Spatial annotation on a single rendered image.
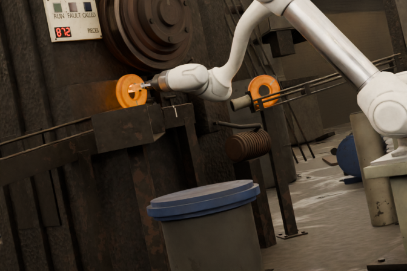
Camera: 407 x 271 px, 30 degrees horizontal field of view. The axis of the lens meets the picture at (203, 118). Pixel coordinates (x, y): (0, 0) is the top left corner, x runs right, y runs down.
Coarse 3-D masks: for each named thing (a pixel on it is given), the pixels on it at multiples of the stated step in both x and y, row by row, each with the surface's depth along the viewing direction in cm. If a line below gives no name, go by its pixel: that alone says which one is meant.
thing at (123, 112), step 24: (96, 120) 267; (120, 120) 266; (144, 120) 264; (96, 144) 267; (120, 144) 266; (144, 144) 281; (144, 168) 277; (144, 192) 278; (144, 216) 278; (168, 264) 281
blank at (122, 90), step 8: (120, 80) 318; (128, 80) 319; (136, 80) 323; (120, 88) 316; (120, 96) 316; (128, 96) 318; (136, 96) 324; (144, 96) 325; (120, 104) 318; (128, 104) 318; (136, 104) 321
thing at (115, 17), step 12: (108, 0) 323; (120, 0) 321; (108, 12) 322; (120, 12) 320; (108, 24) 322; (120, 24) 319; (120, 36) 319; (120, 48) 325; (132, 48) 322; (132, 60) 328; (144, 60) 326; (156, 60) 331; (168, 60) 337; (180, 60) 343
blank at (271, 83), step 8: (256, 80) 361; (264, 80) 362; (272, 80) 363; (248, 88) 362; (256, 88) 361; (272, 88) 362; (256, 96) 361; (272, 96) 362; (264, 104) 361; (272, 104) 362
